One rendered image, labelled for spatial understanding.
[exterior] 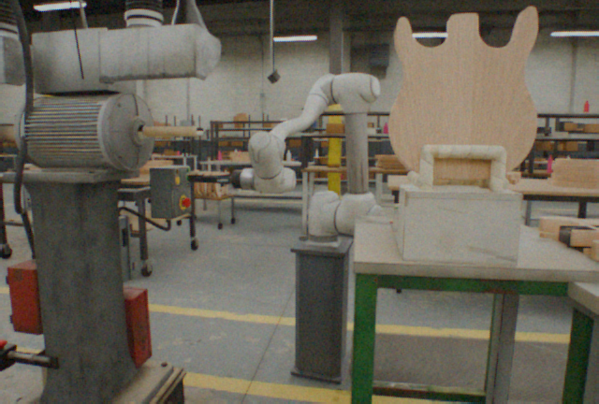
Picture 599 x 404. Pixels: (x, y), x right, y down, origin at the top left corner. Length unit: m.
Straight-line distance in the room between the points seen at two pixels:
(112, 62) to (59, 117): 0.28
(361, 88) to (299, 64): 10.96
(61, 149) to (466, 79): 1.19
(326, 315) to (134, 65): 1.40
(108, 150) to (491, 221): 1.07
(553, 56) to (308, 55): 7.87
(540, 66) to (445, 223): 12.82
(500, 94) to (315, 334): 1.43
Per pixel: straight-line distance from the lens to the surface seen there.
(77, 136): 1.26
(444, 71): 0.93
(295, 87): 12.39
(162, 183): 1.44
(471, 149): 0.90
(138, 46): 1.10
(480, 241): 0.92
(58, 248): 1.38
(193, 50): 1.02
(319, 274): 1.79
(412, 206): 0.87
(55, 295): 1.45
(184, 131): 1.15
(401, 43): 0.94
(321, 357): 1.99
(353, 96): 1.59
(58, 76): 1.37
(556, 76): 13.79
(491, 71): 0.96
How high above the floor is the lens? 1.21
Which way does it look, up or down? 6 degrees down
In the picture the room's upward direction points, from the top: straight up
